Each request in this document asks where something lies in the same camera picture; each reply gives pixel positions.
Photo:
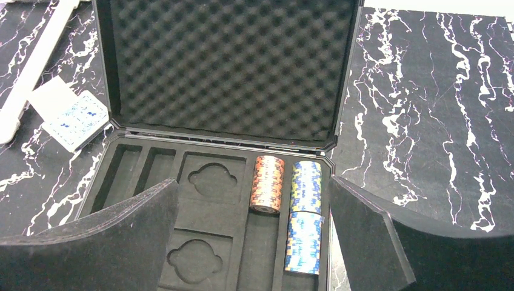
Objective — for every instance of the blue orange poker chip stack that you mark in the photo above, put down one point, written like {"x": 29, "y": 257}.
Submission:
{"x": 303, "y": 245}

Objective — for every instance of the white PVC pipe frame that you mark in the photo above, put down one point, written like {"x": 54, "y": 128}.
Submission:
{"x": 14, "y": 105}

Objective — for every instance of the brown poker chip stack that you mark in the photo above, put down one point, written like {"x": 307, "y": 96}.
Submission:
{"x": 266, "y": 193}

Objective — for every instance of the black foam-lined poker case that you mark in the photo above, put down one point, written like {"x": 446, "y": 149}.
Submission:
{"x": 196, "y": 91}

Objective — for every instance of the red playing card deck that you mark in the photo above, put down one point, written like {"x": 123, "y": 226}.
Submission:
{"x": 52, "y": 98}

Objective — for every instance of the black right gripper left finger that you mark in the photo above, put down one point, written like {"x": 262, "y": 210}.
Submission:
{"x": 121, "y": 247}

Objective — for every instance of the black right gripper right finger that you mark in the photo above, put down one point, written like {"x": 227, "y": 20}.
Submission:
{"x": 388, "y": 247}

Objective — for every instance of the blue yellow poker chip stack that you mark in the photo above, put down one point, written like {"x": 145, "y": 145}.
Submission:
{"x": 306, "y": 191}

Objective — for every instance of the blue playing card deck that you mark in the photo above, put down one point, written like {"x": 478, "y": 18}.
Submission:
{"x": 78, "y": 124}

